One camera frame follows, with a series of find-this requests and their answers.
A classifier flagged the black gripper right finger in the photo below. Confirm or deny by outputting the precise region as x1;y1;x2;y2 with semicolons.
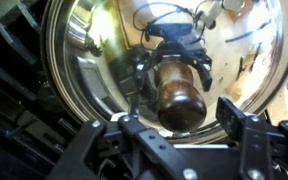
216;96;288;180

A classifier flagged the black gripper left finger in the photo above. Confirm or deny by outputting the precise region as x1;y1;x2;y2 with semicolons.
46;114;198;180

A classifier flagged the silver lid with wooden knob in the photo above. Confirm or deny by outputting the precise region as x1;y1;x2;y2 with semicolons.
43;0;288;144

